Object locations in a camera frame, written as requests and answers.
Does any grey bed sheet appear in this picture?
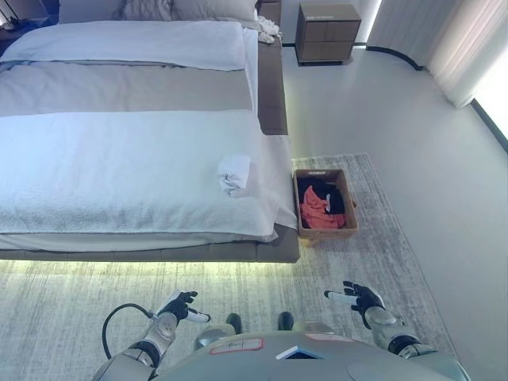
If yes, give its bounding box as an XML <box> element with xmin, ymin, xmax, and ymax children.
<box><xmin>0</xmin><ymin>60</ymin><xmax>256</xmax><ymax>117</ymax></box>

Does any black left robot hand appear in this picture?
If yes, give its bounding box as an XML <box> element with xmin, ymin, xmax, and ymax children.
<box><xmin>157</xmin><ymin>290</ymin><xmax>212</xmax><ymax>324</ymax></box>

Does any white folded duvet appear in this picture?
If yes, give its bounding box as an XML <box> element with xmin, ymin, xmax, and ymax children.
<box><xmin>0</xmin><ymin>20</ymin><xmax>260</xmax><ymax>73</ymax></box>

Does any silver right robot leg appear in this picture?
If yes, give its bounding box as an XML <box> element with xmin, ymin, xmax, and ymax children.
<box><xmin>276</xmin><ymin>310</ymin><xmax>338</xmax><ymax>339</ymax></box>

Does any white curtain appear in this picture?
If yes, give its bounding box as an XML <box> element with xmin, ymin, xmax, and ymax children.
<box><xmin>425</xmin><ymin>0</ymin><xmax>508</xmax><ymax>109</ymax></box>

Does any brown bedside cabinet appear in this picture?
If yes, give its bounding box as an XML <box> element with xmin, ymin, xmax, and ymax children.
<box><xmin>256</xmin><ymin>0</ymin><xmax>283</xmax><ymax>27</ymax></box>

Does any grey streaked rug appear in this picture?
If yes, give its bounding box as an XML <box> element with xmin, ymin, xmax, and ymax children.
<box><xmin>0</xmin><ymin>152</ymin><xmax>458</xmax><ymax>381</ymax></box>

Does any white garment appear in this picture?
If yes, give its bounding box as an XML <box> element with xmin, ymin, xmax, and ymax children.
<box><xmin>216</xmin><ymin>152</ymin><xmax>254</xmax><ymax>198</ymax></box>

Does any black baseboard strip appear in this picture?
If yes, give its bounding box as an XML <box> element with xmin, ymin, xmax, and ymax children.
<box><xmin>353</xmin><ymin>41</ymin><xmax>428</xmax><ymax>73</ymax></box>

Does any white mattress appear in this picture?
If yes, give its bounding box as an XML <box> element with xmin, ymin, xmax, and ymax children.
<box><xmin>0</xmin><ymin>229</ymin><xmax>279</xmax><ymax>253</ymax></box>

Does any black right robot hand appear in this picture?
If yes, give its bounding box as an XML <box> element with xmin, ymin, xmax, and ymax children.
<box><xmin>323</xmin><ymin>279</ymin><xmax>387</xmax><ymax>318</ymax></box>

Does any plain grey pillow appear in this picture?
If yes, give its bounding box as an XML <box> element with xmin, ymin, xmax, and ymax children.
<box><xmin>170</xmin><ymin>0</ymin><xmax>260</xmax><ymax>23</ymax></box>

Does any silver robot leg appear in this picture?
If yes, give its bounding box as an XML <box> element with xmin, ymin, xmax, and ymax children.
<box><xmin>193</xmin><ymin>312</ymin><xmax>244</xmax><ymax>352</ymax></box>
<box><xmin>276</xmin><ymin>310</ymin><xmax>338</xmax><ymax>339</ymax></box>

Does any orange garment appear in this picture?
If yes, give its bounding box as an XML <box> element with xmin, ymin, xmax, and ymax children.
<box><xmin>298</xmin><ymin>186</ymin><xmax>348</xmax><ymax>231</ymax></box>

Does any brown woven laundry basket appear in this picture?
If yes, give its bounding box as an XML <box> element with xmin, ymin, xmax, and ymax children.
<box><xmin>292</xmin><ymin>168</ymin><xmax>360</xmax><ymax>241</ymax></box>

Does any brown nightstand with drawers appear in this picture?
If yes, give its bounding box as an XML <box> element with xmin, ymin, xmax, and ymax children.
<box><xmin>294</xmin><ymin>1</ymin><xmax>364</xmax><ymax>67</ymax></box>

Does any silver left robot leg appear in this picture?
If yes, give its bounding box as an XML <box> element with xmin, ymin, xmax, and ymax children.
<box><xmin>193</xmin><ymin>312</ymin><xmax>244</xmax><ymax>352</ymax></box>

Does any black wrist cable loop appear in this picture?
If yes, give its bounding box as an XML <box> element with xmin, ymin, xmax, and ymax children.
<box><xmin>102</xmin><ymin>302</ymin><xmax>160</xmax><ymax>360</ymax></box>

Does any cream crumpled cloth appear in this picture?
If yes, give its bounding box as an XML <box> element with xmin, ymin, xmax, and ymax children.
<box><xmin>255</xmin><ymin>14</ymin><xmax>284</xmax><ymax>44</ymax></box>

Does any grey patterned pillow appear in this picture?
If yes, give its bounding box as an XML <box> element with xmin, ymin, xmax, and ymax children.
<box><xmin>117</xmin><ymin>0</ymin><xmax>176</xmax><ymax>21</ymax></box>

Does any grey robot torso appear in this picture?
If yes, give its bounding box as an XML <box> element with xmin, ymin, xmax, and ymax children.
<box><xmin>152</xmin><ymin>329</ymin><xmax>470</xmax><ymax>381</ymax></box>

